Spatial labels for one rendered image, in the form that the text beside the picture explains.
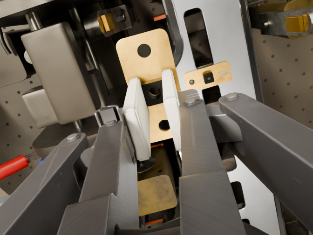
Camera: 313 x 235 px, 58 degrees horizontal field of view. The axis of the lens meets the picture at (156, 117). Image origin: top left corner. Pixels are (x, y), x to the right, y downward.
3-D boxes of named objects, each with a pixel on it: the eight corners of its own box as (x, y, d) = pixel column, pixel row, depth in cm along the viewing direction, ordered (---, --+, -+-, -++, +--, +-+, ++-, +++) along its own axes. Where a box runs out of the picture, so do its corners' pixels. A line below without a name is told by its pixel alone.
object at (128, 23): (138, 21, 76) (132, 27, 49) (127, 24, 76) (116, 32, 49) (133, 6, 75) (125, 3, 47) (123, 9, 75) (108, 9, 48)
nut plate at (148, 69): (191, 131, 23) (193, 138, 22) (146, 142, 23) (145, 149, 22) (165, 26, 20) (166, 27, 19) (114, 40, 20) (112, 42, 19)
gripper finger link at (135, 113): (151, 159, 15) (137, 162, 15) (149, 114, 22) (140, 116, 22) (135, 108, 14) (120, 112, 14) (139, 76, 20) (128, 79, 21)
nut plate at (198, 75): (187, 93, 52) (188, 94, 51) (182, 73, 51) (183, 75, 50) (232, 80, 52) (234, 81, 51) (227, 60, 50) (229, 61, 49)
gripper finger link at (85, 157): (133, 168, 13) (72, 183, 13) (136, 126, 18) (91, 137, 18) (124, 140, 13) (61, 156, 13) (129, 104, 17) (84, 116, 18)
